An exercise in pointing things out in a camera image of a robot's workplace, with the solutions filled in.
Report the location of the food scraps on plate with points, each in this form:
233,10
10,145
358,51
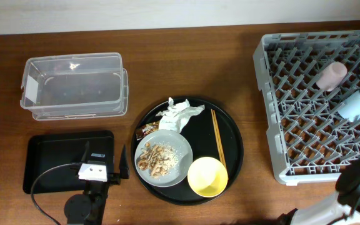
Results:
159,159

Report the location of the white tissue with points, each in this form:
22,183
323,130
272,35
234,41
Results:
176,116

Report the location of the wooden chopstick left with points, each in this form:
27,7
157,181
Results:
217,137

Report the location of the grey plate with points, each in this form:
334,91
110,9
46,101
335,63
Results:
184,153

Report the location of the brown Nescafe Gold sachet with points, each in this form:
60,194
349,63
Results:
146,129

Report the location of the white label on bin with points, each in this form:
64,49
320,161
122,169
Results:
31,91

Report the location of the pink cup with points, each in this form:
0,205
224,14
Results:
331,76

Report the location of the grey dishwasher rack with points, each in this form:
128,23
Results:
309,141

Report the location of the round black tray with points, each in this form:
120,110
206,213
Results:
197,140

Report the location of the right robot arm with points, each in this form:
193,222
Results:
342,207

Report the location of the black rectangular tray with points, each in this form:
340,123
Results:
50,150

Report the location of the light blue cup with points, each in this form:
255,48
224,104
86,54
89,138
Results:
350,108

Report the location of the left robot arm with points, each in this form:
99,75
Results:
88,207

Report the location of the yellow bowl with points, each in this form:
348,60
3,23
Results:
207,177

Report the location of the clear plastic bin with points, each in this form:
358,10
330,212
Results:
77,86

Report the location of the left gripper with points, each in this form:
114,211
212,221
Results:
114,178

